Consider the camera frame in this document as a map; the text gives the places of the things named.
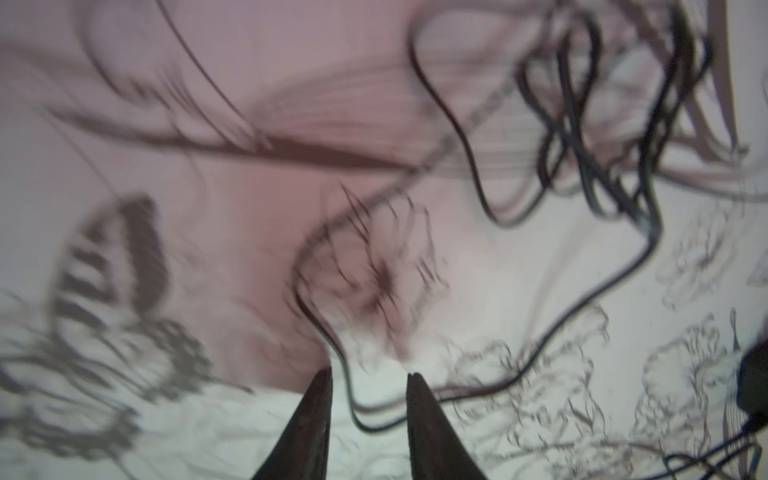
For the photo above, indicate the black adapter cable tangled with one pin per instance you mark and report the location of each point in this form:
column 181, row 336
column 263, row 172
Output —
column 742, row 447

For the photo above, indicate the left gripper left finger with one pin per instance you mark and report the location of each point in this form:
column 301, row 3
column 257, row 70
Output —
column 301, row 452

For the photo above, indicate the black power adapter near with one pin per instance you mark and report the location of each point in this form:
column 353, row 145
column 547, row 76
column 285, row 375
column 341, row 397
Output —
column 752, row 385

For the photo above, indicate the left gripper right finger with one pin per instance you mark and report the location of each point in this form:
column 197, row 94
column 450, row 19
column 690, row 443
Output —
column 436, row 451

